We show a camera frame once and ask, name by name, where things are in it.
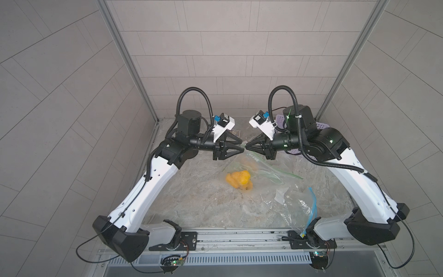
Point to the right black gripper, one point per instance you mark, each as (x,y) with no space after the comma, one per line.
(270,150)

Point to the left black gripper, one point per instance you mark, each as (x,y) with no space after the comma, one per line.
(222,146)

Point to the orange yellow pear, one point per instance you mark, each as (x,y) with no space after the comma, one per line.
(248,186)
(243,178)
(232,181)

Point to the clear bag blue zip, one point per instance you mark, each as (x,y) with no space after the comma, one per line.
(288,207)

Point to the clear bag green zip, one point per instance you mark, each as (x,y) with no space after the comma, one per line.
(264,173)

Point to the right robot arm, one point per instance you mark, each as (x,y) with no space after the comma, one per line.
(376,217)

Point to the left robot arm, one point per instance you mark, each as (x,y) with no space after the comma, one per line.
(122,229)

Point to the small card box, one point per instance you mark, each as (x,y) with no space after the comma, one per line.
(236,133)

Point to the right circuit board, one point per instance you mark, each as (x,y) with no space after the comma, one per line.
(319,260)

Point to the circuit board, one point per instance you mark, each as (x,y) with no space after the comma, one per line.
(319,260)
(171,263)

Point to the left circuit board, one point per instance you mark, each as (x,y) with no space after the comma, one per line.
(171,263)

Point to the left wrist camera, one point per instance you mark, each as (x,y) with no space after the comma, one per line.
(222,123)

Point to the aluminium frame rail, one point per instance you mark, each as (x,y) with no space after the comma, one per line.
(242,239)

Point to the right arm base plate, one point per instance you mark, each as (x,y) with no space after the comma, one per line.
(308,241)

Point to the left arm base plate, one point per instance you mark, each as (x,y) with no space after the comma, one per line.
(184,241)

